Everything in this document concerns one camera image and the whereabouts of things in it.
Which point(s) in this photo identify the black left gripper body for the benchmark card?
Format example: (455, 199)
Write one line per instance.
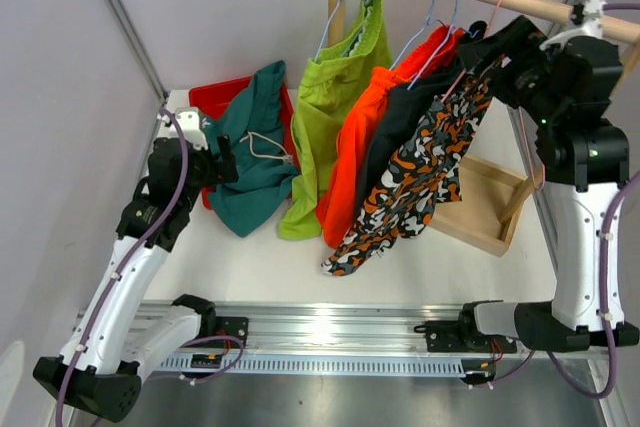
(205, 172)

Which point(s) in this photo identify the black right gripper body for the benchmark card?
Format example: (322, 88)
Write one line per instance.
(525, 81)

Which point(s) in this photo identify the teal green shorts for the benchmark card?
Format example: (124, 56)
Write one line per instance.
(265, 167)

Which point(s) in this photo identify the pink hanger of camouflage shorts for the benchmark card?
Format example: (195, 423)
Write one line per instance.
(488, 29)

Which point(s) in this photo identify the pink hanger of teal shorts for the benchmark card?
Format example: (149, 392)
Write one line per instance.
(537, 171)

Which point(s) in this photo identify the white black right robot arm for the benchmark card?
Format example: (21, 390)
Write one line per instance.
(587, 173)

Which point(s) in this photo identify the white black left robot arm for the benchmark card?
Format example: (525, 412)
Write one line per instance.
(100, 370)

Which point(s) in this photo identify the black shorts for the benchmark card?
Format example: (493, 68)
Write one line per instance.
(406, 107)

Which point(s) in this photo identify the lime green shorts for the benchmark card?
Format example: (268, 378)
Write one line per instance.
(331, 83)

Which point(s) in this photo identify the orange grey camouflage shorts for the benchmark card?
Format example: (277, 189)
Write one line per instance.
(420, 174)

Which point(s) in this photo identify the blue hanger of green shorts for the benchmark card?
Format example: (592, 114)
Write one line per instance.
(335, 22)

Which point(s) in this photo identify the red plastic bin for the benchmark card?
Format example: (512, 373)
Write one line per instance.
(213, 100)

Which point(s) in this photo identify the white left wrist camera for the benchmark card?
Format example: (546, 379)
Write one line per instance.
(189, 119)

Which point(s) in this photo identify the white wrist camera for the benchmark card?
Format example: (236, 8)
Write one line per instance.
(189, 119)
(585, 20)

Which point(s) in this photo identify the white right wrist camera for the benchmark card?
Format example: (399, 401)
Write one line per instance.
(585, 20)

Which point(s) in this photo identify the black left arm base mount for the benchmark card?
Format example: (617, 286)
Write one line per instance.
(234, 326)

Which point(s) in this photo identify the slotted grey cable duct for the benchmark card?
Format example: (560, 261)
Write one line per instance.
(252, 363)

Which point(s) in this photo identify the aluminium mounting rail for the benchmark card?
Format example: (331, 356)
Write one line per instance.
(325, 329)

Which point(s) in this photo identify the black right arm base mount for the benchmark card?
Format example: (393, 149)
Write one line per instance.
(461, 336)

